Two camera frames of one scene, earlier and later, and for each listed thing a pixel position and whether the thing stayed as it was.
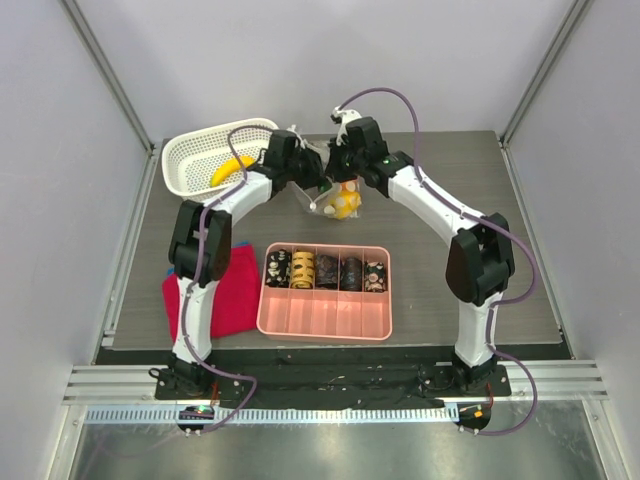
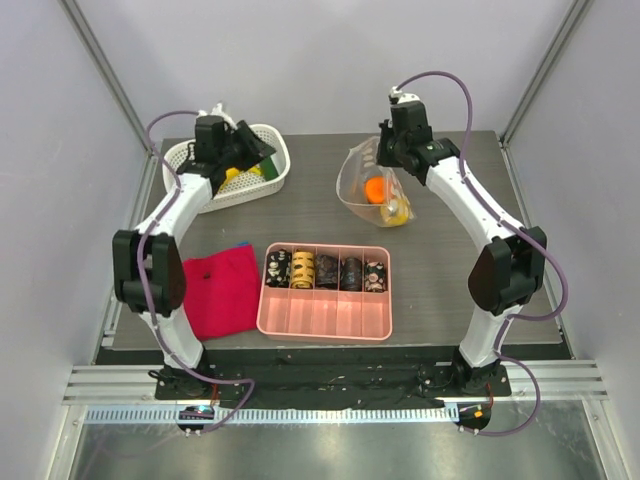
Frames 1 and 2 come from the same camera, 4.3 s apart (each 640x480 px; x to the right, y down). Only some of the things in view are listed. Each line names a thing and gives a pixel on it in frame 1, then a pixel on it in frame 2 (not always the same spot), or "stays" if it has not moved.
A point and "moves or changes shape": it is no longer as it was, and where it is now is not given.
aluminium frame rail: (135, 385) stays
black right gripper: (335, 166) -> (388, 147)
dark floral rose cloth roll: (374, 277) stays
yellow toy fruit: (347, 200) -> (396, 213)
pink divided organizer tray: (326, 313) stays
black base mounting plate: (335, 384) stays
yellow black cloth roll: (302, 270) stays
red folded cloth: (236, 306) stays
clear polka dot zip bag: (341, 200) -> (373, 190)
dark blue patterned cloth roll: (350, 274) stays
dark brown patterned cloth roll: (326, 271) stays
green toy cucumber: (324, 187) moves or changes shape
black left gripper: (315, 168) -> (257, 150)
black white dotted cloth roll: (278, 269) stays
